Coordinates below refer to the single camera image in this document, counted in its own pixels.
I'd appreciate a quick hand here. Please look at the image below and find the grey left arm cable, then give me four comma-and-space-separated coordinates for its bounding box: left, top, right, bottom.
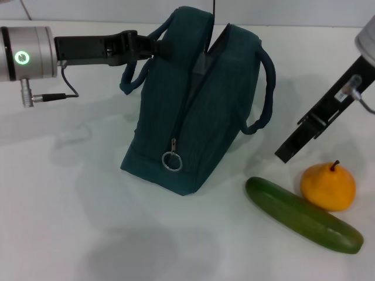
19, 66, 80, 108

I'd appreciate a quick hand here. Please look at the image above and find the dark blue fabric bag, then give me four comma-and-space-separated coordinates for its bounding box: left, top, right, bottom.
118, 6, 277, 196

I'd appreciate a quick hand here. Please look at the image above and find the silver zipper pull ring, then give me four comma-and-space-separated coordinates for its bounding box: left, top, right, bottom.
161, 138, 184, 173

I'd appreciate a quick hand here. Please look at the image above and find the orange pear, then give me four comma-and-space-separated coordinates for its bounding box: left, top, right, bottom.
299, 160, 357, 213

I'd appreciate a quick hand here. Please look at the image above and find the green cucumber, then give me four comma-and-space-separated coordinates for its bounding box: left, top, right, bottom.
244, 176, 364, 255

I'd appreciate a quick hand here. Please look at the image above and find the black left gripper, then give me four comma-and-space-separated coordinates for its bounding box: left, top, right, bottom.
54, 29, 176, 67

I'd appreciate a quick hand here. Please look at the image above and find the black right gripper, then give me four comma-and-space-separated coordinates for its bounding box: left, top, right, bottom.
274, 54, 375, 165

